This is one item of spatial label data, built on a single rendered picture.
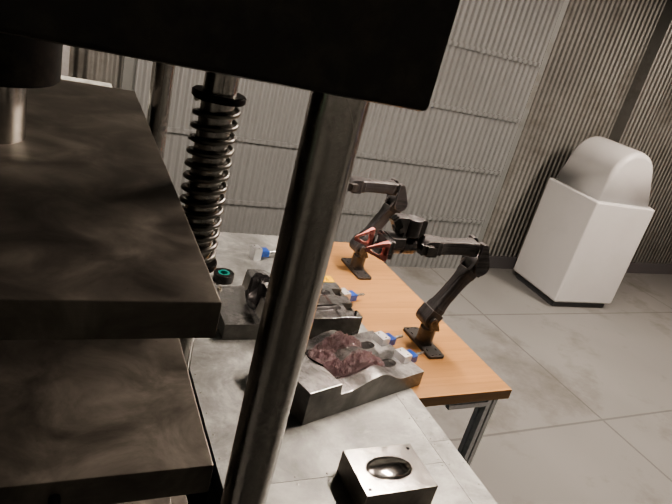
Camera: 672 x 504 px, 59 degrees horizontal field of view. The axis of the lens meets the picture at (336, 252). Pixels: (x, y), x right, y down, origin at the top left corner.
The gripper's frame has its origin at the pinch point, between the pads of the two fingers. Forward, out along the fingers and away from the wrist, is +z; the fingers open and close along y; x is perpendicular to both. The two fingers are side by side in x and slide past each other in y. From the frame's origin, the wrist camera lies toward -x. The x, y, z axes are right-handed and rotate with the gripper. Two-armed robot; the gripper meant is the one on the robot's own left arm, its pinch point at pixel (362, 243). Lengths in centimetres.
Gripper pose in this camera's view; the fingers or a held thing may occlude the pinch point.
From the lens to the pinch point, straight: 190.9
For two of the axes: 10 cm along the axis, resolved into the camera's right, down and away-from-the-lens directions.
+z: -8.9, -0.3, -4.6
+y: 4.0, 4.4, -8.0
